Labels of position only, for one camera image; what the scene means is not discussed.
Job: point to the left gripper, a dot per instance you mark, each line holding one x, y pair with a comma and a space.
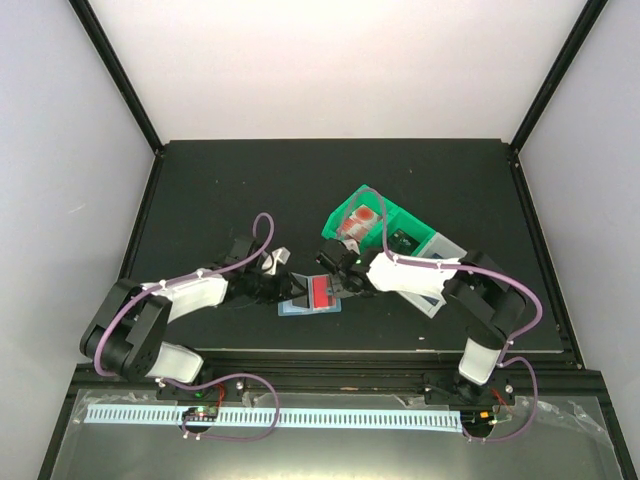
282, 290

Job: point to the blue card holder wallet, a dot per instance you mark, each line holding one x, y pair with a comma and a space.
285, 308

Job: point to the green bin with red cards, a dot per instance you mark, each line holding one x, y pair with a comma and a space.
363, 195

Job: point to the green bin with black cards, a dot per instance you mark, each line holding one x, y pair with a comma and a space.
398, 218

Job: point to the white bin with blue cards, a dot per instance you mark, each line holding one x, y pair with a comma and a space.
439, 247

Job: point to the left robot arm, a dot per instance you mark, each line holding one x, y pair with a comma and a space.
126, 336

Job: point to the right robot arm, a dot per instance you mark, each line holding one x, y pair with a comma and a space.
485, 301

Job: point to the red white credit card stack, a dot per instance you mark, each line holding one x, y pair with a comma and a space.
359, 223

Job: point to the black credit card stack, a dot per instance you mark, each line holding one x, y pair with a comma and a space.
402, 243

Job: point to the blue credit card stack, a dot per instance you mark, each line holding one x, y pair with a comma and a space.
434, 302

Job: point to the left small circuit board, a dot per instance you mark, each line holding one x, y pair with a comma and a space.
200, 416

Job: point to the small circuit board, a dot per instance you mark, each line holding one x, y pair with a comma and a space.
200, 416
486, 418

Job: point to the right small circuit board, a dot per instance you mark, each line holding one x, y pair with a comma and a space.
486, 418

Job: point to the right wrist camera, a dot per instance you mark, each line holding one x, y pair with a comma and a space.
351, 245

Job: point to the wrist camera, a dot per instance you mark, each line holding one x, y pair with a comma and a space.
351, 245
273, 260

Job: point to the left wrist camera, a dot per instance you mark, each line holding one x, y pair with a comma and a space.
273, 260

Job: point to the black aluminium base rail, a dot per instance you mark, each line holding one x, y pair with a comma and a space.
556, 374

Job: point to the white slotted cable duct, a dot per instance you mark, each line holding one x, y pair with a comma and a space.
302, 418

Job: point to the left black frame post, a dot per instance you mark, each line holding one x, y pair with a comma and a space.
102, 45

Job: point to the black frame post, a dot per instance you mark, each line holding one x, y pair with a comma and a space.
102, 45
572, 45

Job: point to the right black frame post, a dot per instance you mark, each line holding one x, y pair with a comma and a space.
572, 45

